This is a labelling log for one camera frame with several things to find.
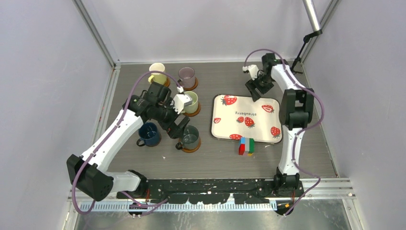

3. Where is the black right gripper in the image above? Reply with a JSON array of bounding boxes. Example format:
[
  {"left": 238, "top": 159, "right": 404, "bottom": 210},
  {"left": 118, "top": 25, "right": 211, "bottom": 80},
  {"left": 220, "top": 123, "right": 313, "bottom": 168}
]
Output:
[{"left": 246, "top": 72, "right": 274, "bottom": 102}]

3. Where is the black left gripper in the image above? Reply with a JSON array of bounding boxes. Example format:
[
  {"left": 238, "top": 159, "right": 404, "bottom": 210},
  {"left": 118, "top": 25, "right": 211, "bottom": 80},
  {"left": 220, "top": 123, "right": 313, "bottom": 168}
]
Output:
[{"left": 154, "top": 97, "right": 190, "bottom": 138}]

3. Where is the dark green mug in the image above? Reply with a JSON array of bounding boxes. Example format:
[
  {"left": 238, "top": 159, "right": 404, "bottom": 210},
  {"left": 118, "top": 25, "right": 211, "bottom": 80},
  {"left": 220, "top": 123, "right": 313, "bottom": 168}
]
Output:
[{"left": 175, "top": 126, "right": 201, "bottom": 150}]

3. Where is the light green mug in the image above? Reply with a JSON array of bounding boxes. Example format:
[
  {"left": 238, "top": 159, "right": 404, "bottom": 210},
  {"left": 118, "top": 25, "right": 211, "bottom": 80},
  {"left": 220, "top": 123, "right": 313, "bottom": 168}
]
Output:
[{"left": 184, "top": 91, "right": 199, "bottom": 113}]

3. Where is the dark blue mug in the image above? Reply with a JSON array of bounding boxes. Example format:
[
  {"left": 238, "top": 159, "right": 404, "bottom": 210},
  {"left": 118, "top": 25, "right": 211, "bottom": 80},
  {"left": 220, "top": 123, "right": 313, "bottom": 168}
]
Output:
[{"left": 136, "top": 122, "right": 160, "bottom": 147}]

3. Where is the cream tray with black rim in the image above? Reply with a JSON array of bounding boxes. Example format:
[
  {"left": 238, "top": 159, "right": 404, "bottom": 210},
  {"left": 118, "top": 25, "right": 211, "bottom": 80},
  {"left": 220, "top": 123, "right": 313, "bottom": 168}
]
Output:
[{"left": 210, "top": 94, "right": 282, "bottom": 144}]

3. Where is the cream mug yellow handle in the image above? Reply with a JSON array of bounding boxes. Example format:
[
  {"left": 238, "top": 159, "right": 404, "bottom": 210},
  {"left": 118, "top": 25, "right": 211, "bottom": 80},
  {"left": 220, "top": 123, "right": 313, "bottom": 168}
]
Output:
[{"left": 148, "top": 62, "right": 167, "bottom": 85}]

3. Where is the lilac mug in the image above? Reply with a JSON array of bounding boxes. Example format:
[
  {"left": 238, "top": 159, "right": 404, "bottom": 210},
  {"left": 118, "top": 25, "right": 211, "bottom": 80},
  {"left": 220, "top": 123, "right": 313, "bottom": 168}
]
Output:
[{"left": 178, "top": 67, "right": 195, "bottom": 79}]

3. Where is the multicolour toy brick block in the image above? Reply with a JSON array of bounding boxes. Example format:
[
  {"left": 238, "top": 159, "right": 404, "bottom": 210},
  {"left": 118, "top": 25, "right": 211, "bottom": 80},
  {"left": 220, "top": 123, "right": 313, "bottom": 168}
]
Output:
[{"left": 238, "top": 137, "right": 255, "bottom": 156}]

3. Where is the dark brown wooden coaster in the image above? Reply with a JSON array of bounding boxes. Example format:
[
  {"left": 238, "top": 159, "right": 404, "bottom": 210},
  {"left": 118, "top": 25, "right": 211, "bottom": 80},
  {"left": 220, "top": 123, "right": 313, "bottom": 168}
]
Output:
[{"left": 144, "top": 134, "right": 161, "bottom": 147}]

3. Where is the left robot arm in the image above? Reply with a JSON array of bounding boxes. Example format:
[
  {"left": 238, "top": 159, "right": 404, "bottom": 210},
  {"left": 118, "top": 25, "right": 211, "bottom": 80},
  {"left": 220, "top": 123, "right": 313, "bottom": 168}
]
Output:
[{"left": 67, "top": 83, "right": 192, "bottom": 201}]

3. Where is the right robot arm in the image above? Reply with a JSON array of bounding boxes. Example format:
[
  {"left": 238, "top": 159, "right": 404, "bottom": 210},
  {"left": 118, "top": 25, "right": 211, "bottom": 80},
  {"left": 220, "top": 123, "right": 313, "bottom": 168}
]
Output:
[{"left": 242, "top": 52, "right": 314, "bottom": 197}]

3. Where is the silver pole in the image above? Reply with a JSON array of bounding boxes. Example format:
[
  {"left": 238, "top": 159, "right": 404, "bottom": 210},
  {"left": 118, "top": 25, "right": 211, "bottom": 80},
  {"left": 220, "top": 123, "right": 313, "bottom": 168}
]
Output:
[{"left": 303, "top": 0, "right": 321, "bottom": 32}]

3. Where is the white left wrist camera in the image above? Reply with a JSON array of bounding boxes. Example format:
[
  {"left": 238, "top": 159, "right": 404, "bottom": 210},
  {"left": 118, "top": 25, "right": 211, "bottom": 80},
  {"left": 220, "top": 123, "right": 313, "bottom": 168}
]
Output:
[{"left": 173, "top": 93, "right": 193, "bottom": 114}]

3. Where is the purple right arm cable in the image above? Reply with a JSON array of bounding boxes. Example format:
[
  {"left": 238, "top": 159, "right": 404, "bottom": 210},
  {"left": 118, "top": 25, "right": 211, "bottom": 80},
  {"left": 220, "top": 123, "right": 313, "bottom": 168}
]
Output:
[{"left": 244, "top": 48, "right": 326, "bottom": 218}]

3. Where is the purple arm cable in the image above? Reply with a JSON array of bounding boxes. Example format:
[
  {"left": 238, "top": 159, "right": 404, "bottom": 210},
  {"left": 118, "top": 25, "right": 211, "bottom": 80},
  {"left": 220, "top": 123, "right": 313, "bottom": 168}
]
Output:
[
  {"left": 71, "top": 70, "right": 185, "bottom": 218},
  {"left": 244, "top": 48, "right": 326, "bottom": 218}
]

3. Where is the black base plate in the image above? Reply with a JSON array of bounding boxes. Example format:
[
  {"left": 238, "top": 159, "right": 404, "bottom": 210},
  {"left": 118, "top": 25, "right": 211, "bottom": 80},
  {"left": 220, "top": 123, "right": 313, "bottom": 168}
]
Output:
[{"left": 117, "top": 178, "right": 304, "bottom": 205}]

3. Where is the black camera tripod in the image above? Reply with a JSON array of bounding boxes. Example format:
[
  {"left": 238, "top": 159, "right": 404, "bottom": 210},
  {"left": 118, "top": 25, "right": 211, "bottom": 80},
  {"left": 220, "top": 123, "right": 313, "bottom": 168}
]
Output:
[{"left": 290, "top": 29, "right": 323, "bottom": 74}]

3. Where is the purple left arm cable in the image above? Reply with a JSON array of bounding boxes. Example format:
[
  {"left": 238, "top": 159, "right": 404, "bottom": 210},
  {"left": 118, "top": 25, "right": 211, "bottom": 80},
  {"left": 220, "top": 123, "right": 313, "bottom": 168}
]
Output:
[{"left": 71, "top": 70, "right": 185, "bottom": 218}]

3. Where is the aluminium front rail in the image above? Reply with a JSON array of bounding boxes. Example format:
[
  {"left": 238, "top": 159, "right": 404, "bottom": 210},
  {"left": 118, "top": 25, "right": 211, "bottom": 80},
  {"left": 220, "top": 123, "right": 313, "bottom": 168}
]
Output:
[{"left": 76, "top": 178, "right": 356, "bottom": 214}]

